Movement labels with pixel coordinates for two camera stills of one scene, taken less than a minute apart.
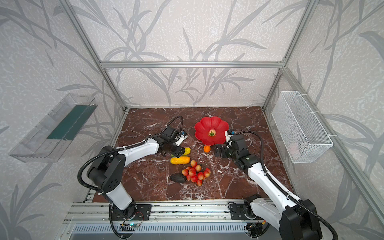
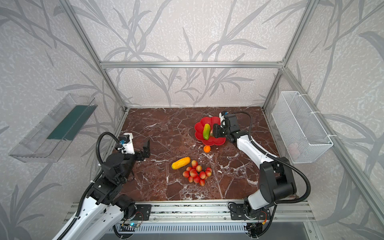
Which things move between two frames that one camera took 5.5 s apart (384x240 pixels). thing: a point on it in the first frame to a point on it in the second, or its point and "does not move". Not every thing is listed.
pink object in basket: [294, 150] does not move
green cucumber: [187, 151] to [206, 131]
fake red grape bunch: [195, 173] does not move
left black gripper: [177, 151] to [139, 154]
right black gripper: [222, 150] to [218, 130]
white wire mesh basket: [303, 135] does not move
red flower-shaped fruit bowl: [211, 131] does not move
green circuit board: [128, 226] does not move
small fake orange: [207, 148] does not move
